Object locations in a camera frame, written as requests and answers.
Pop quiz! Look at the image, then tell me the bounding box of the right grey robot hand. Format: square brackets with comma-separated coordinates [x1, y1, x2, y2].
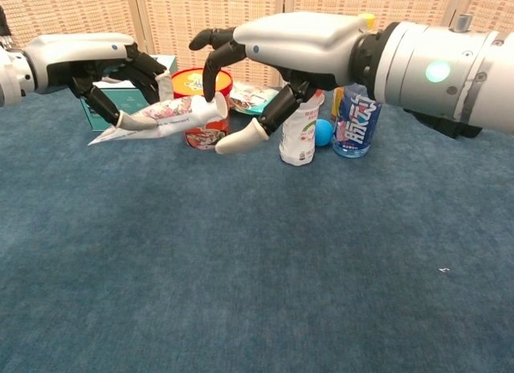
[188, 11, 373, 156]

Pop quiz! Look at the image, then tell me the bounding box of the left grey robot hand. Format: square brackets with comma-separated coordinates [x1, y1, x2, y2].
[23, 32, 173, 132]

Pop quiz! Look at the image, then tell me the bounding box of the white floral toothpaste tube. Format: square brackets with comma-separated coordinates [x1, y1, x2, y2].
[87, 92, 230, 146]

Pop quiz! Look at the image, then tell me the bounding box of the amber tea bottle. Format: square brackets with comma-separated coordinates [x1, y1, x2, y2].
[330, 13, 377, 123]

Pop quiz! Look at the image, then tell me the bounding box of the white drink bottle yellow cap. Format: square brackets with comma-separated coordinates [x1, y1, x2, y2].
[278, 89, 327, 167]

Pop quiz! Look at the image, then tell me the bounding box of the teal Philips product box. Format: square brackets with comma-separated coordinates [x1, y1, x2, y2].
[79, 54, 178, 133]

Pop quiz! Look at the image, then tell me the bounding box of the teal and white snack packet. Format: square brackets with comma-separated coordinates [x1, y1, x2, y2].
[228, 81, 284, 116]

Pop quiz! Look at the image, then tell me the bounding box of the small blue ball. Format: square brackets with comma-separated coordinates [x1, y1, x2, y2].
[314, 118, 335, 149]

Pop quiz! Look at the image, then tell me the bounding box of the blue sports drink bottle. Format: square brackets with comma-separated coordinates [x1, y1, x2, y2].
[332, 83, 383, 159]

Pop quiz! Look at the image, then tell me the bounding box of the woven bamboo folding screen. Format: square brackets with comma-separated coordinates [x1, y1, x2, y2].
[0, 0, 514, 90]

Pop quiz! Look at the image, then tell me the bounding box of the red instant noodle cup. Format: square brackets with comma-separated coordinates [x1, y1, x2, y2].
[170, 67, 235, 151]

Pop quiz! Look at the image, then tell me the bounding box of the blue felt table cover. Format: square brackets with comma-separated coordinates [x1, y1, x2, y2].
[0, 83, 514, 373]

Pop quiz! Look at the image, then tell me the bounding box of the black fabric strap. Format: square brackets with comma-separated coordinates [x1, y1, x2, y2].
[402, 107, 483, 140]

